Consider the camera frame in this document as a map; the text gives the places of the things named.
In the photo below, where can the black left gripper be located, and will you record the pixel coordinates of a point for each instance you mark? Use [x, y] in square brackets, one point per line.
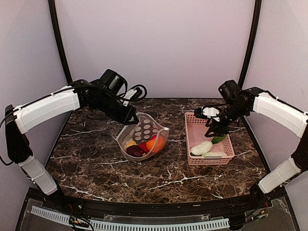
[125, 118]

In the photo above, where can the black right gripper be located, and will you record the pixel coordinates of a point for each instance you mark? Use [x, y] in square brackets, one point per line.
[216, 127]

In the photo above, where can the clear zip top bag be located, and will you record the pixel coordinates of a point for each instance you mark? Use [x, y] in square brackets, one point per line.
[141, 132]

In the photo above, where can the white toy radish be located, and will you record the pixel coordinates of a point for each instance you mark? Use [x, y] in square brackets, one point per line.
[201, 148]

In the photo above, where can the yellow toy pear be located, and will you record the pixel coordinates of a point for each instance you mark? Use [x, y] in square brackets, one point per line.
[131, 143]

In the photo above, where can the pale green toy cabbage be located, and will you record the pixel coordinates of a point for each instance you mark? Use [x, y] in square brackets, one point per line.
[219, 154]

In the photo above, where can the red toy pomegranate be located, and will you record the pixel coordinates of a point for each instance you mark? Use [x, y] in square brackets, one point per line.
[144, 147]

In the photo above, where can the dark purple toy onion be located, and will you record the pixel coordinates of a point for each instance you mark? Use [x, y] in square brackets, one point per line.
[135, 151]

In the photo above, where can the orange toy fruit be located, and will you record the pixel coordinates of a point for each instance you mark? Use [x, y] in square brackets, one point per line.
[156, 145]

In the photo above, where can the green toy leaf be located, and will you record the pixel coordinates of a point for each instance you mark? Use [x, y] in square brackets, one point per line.
[218, 139]

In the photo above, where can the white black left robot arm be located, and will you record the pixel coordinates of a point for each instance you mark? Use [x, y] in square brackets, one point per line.
[99, 94]

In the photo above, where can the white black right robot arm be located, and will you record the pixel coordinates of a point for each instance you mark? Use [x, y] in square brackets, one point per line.
[242, 102]

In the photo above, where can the pink perforated plastic basket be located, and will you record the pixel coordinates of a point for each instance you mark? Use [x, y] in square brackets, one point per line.
[195, 130]

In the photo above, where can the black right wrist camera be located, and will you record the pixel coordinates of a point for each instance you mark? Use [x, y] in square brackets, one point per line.
[229, 91]

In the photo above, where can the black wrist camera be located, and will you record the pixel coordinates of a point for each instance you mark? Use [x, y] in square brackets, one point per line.
[229, 91]
[113, 81]

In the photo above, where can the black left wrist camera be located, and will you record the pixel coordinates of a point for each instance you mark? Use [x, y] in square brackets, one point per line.
[113, 81]

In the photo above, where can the grey slotted cable duct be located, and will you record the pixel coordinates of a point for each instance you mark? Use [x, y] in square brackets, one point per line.
[125, 223]

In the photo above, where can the black front mounting rail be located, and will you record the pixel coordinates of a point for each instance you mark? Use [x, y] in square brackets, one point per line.
[235, 208]

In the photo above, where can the black right frame post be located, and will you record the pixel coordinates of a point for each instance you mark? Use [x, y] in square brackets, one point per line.
[251, 42]

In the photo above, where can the black frame post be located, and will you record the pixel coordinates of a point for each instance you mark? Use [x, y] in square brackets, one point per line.
[251, 42]
[58, 40]

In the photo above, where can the black left frame post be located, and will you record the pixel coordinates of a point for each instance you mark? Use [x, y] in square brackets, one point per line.
[58, 40]

